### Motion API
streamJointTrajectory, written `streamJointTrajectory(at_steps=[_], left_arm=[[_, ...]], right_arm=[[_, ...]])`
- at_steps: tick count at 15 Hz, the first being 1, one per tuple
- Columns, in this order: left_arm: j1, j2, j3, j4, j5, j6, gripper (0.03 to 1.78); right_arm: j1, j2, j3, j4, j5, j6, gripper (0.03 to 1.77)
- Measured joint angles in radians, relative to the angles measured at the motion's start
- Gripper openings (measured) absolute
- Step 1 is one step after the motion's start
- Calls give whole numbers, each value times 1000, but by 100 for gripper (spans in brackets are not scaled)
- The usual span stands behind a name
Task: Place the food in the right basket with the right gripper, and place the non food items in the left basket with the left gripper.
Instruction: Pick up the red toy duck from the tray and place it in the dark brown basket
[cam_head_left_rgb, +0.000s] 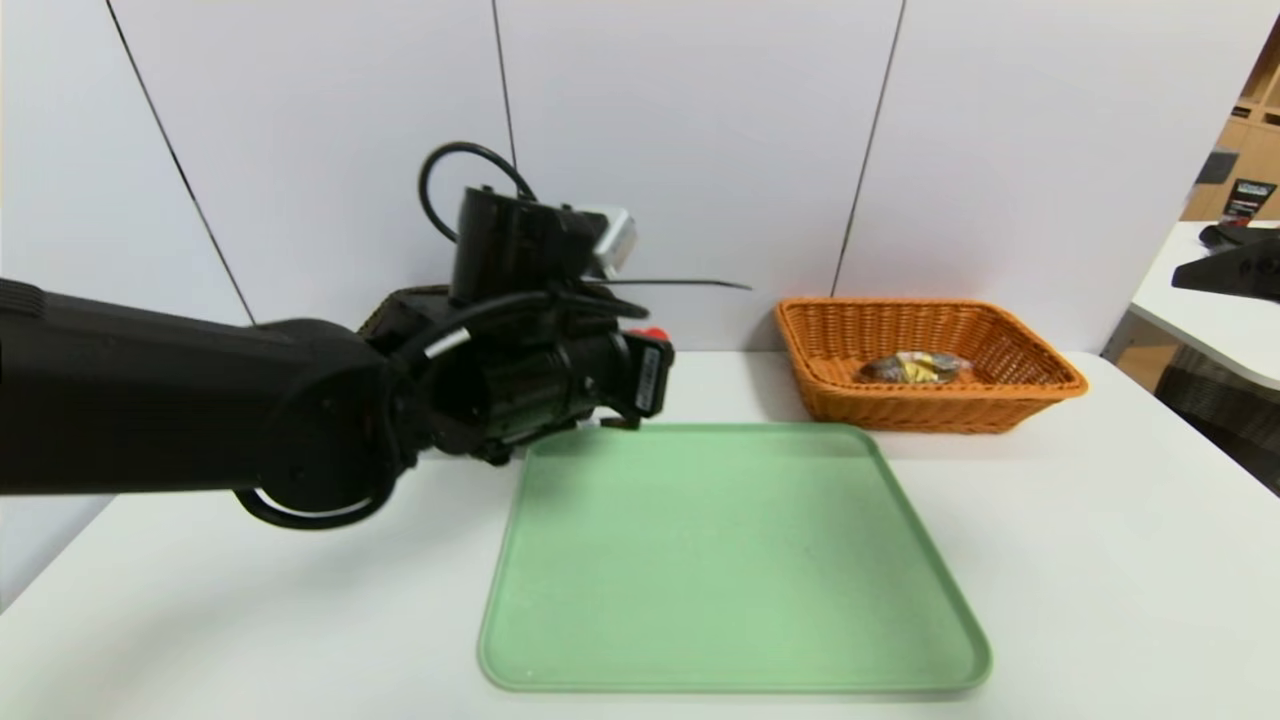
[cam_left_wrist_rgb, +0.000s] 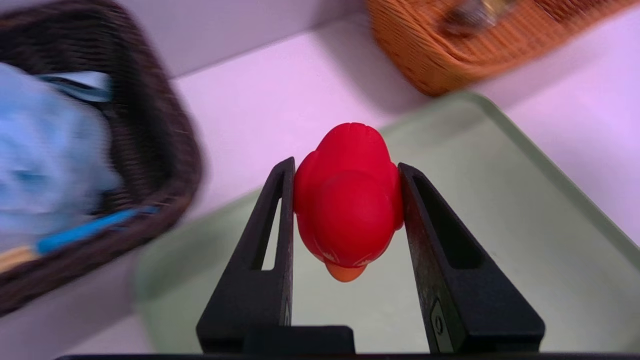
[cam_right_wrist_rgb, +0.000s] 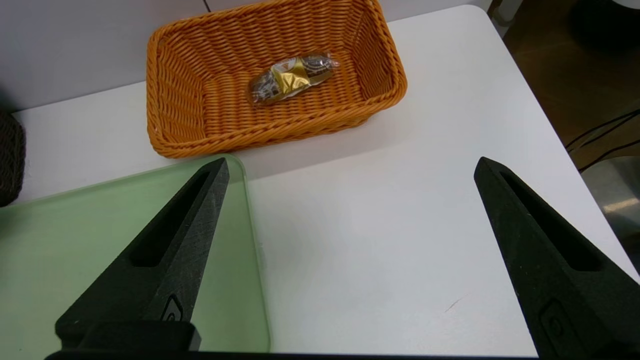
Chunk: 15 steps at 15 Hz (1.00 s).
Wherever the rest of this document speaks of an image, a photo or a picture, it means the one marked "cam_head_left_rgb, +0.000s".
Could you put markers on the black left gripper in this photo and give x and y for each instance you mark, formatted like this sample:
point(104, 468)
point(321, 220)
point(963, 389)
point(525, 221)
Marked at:
point(651, 378)

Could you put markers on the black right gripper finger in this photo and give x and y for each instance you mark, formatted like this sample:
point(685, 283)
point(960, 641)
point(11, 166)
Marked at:
point(1240, 270)

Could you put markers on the small red rubber toy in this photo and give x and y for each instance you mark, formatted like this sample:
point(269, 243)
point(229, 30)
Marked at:
point(648, 335)

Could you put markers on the grey and yellow snack packet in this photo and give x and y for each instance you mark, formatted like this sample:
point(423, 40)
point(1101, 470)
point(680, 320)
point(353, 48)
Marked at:
point(915, 367)

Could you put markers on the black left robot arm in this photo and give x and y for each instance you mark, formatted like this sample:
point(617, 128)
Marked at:
point(200, 400)

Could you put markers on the orange wicker basket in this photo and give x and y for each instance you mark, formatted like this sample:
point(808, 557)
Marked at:
point(900, 405)

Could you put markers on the dark brown wicker basket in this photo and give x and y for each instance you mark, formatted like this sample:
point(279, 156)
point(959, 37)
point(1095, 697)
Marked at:
point(400, 300)

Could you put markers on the black device on side table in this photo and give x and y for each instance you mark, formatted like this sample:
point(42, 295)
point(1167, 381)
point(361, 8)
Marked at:
point(1220, 234)

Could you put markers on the white side table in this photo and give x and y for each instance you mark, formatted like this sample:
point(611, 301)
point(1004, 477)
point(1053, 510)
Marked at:
point(1200, 330)

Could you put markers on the small black sign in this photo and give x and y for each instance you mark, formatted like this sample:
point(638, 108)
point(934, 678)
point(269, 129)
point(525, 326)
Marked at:
point(1250, 197)

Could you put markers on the thin black zip tie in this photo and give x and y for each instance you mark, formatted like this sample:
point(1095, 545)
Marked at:
point(690, 284)

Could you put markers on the light wooden shelf unit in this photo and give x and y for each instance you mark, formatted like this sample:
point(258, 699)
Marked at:
point(1255, 150)

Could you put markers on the light green plastic tray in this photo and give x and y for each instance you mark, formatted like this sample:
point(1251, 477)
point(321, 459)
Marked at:
point(720, 570)

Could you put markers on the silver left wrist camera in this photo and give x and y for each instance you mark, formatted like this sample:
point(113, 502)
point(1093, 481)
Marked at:
point(612, 240)

